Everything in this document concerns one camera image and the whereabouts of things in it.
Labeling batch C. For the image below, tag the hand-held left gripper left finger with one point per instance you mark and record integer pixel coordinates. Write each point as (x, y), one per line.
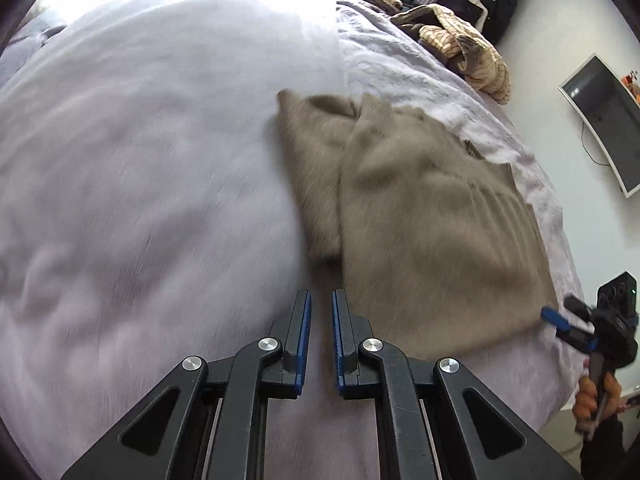
(302, 340)

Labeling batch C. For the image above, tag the tan knit sweater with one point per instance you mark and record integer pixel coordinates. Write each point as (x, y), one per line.
(425, 240)

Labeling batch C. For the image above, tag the wall-mounted television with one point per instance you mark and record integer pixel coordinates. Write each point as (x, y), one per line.
(607, 120)

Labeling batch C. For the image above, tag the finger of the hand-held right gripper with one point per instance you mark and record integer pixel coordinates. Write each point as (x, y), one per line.
(555, 318)
(576, 306)

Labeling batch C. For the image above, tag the person's right hand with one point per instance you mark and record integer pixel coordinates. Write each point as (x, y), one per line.
(587, 402)

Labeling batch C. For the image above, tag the yellow striped clothes pile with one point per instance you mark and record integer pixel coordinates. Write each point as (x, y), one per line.
(455, 40)

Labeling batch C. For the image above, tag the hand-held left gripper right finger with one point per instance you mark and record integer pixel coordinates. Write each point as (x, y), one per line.
(340, 345)

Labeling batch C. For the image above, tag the smooth pale lilac blanket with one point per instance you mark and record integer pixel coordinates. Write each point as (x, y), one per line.
(165, 160)

